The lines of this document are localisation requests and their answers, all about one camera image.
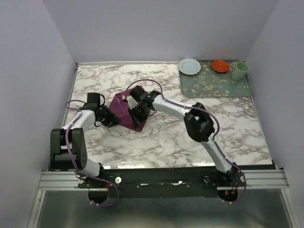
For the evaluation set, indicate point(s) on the light blue plate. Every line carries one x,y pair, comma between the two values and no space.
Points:
189,66

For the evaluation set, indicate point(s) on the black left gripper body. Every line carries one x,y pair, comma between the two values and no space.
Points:
107,115

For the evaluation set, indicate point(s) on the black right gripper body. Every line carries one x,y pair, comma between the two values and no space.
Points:
138,110

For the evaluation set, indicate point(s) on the aluminium frame rail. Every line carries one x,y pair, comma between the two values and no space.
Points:
67,181

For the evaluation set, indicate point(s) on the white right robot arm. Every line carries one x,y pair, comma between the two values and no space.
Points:
198,123

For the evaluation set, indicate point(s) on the purple cloth napkin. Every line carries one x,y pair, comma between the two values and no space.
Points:
120,109

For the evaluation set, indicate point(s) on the orange bowl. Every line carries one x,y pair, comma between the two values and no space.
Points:
220,66

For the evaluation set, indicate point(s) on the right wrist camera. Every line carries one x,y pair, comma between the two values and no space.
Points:
131,102

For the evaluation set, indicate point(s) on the floral green tray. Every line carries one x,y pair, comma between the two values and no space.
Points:
209,83

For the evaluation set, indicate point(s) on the green cup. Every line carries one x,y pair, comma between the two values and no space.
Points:
239,71

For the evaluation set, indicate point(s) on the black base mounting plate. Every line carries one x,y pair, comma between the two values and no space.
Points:
205,182

